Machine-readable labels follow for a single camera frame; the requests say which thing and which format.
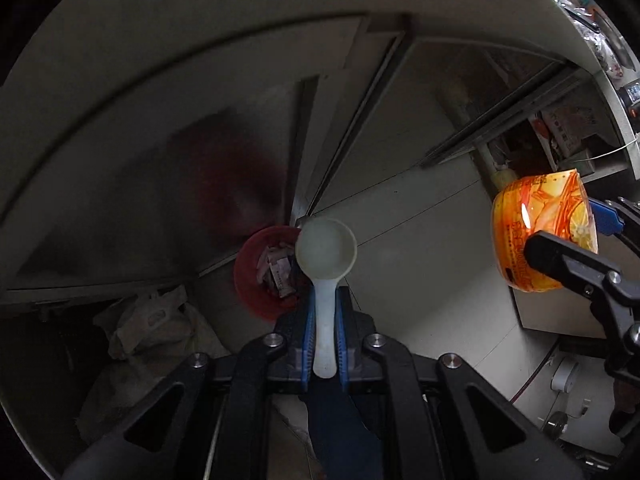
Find white paper carton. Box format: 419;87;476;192
255;245;301;298

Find patterned steel cabinet door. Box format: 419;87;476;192
10;75;321;291

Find white plastic bag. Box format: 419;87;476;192
92;285;193;361

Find person's blue trousers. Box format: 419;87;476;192
305;377;386;480

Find red plastic bin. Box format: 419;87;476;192
233;225;313;323

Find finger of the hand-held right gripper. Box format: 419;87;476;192
524;230;623;306
589;197;640;253

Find glass cabinet door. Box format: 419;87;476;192
420;40;576;166

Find white woven sack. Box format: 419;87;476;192
75;310;231;446

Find orange plastic cup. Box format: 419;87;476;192
491;170;599;292

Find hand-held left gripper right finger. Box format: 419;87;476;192
336;287;586;480

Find white plastic spoon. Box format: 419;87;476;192
295;216;358;378

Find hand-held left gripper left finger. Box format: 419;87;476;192
62;285;317;480

